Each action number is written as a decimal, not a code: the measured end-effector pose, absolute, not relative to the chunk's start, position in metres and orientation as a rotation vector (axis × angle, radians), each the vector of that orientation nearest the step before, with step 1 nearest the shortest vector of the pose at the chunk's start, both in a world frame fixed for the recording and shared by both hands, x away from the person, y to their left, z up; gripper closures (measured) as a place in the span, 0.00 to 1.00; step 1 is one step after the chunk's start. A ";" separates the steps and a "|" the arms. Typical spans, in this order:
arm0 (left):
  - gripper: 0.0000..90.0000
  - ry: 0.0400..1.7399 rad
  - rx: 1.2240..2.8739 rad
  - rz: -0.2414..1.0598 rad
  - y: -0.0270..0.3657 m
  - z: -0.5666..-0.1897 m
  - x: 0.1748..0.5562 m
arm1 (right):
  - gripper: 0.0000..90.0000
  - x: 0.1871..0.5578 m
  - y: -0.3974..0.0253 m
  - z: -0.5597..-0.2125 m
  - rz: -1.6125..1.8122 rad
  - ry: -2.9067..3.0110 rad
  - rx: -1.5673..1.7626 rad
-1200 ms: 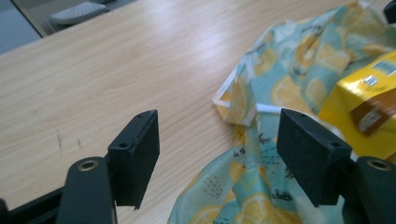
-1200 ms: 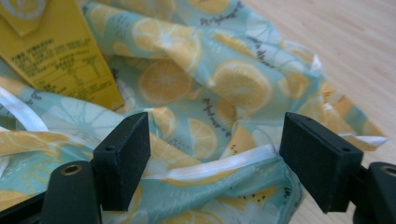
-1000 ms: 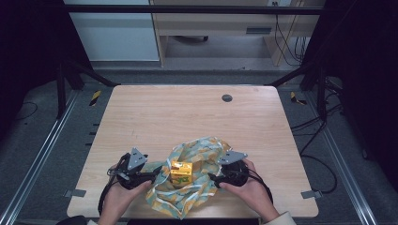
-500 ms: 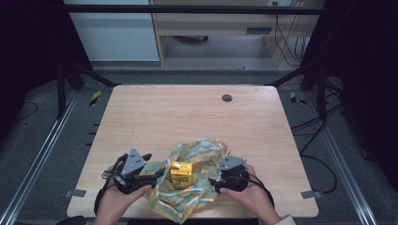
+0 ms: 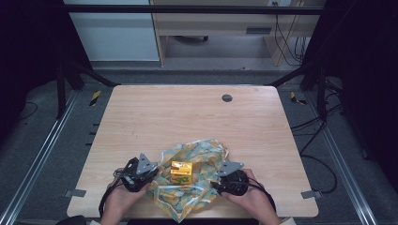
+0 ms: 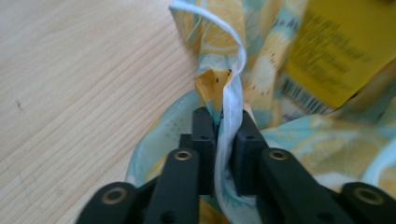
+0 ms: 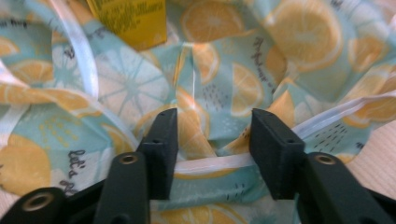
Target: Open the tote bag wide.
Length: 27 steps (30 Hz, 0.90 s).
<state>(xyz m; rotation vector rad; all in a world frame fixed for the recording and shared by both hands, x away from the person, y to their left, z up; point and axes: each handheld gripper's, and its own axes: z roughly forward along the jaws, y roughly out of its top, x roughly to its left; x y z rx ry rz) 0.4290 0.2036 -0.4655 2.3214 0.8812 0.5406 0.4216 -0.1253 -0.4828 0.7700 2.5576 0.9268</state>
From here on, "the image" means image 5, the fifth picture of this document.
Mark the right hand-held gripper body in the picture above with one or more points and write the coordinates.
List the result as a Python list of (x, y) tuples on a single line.
[(233, 181)]

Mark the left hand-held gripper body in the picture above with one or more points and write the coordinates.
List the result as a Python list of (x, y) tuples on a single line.
[(139, 175)]

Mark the teal orange-print cloth bag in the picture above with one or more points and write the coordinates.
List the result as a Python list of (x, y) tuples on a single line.
[(191, 190)]

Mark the yellow carton box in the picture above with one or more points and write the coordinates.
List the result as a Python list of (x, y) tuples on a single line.
[(181, 172)]

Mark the person's right hand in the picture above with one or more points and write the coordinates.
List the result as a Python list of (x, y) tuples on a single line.
[(255, 203)]

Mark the person's left hand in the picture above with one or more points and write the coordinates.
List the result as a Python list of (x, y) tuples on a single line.
[(120, 203)]

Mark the yellow black tape strip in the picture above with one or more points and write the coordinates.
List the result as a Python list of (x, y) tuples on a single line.
[(95, 97)]

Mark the white cabinet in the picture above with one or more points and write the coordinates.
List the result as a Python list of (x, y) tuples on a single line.
[(115, 34)]

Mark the light wooden desk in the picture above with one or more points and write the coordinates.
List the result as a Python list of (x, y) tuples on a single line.
[(219, 28)]

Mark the black curtain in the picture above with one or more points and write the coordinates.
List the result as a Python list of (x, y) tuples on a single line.
[(363, 78), (28, 47)]

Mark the grey metal table bracket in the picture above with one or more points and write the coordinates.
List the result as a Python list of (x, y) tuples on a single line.
[(75, 193), (311, 194)]

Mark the aluminium floor rail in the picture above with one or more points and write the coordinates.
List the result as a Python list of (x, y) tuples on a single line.
[(344, 168), (40, 153)]

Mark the black metal frame stand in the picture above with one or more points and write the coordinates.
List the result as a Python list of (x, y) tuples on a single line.
[(313, 75), (73, 75)]

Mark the black horizontal frame bar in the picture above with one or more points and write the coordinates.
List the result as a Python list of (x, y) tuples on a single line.
[(187, 9)]

